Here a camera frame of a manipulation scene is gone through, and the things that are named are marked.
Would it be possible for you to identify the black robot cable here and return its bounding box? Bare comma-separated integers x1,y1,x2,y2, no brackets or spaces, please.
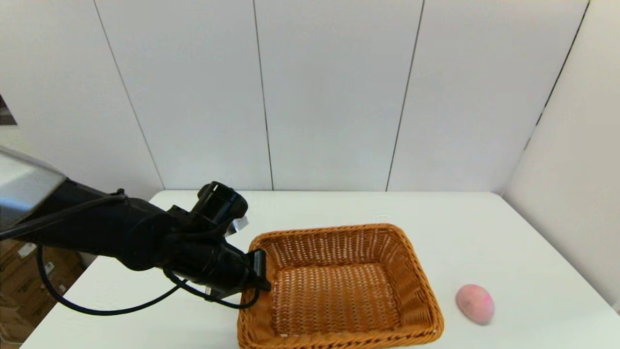
35,245,260,317
0,190,128,240

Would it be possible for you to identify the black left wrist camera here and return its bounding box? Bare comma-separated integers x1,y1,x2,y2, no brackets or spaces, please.
191,182,248,229

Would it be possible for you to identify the white cable label tag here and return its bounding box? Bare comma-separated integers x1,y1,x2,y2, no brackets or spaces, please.
225,217,249,237

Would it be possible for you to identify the plain cardboard box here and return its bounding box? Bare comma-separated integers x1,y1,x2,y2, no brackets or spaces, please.
0,301,59,346

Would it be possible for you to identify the cardboard box with white labels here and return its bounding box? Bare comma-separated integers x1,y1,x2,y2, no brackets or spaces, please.
0,238,86,311

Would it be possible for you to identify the pink peach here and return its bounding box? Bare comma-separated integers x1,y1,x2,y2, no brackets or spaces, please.
455,284,496,325

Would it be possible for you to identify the orange wicker basket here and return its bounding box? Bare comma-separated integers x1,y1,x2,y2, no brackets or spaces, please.
236,223,445,349

